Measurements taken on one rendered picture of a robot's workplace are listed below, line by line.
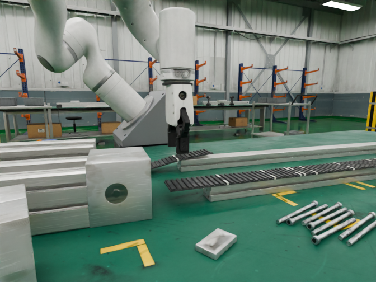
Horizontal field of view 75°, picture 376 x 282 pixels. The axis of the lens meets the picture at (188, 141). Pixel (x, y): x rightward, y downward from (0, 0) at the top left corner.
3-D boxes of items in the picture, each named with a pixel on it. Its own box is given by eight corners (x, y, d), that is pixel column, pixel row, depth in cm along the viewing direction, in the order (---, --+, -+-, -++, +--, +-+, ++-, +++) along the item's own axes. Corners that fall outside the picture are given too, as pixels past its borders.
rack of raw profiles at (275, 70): (250, 125, 858) (253, 60, 819) (236, 123, 939) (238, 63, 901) (317, 121, 987) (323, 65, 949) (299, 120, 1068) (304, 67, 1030)
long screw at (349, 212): (347, 214, 39) (348, 208, 39) (354, 216, 38) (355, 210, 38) (309, 235, 33) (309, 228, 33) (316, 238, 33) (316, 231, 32)
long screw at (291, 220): (291, 226, 35) (292, 220, 35) (285, 224, 36) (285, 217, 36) (329, 209, 41) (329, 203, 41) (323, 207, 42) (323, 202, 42)
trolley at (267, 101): (249, 146, 493) (251, 95, 476) (268, 143, 519) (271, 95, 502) (292, 156, 404) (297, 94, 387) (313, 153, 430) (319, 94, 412)
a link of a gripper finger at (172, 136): (179, 122, 65) (179, 146, 66) (176, 121, 68) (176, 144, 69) (168, 122, 64) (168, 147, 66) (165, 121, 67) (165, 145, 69)
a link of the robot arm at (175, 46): (155, 71, 62) (165, 67, 54) (154, 15, 60) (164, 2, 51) (186, 73, 65) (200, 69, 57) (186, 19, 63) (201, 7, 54)
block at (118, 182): (142, 190, 49) (140, 144, 48) (152, 219, 38) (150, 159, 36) (94, 196, 46) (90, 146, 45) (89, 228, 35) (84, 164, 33)
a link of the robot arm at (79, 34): (90, 94, 100) (38, 48, 91) (118, 65, 108) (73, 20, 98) (98, 88, 90) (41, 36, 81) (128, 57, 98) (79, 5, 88)
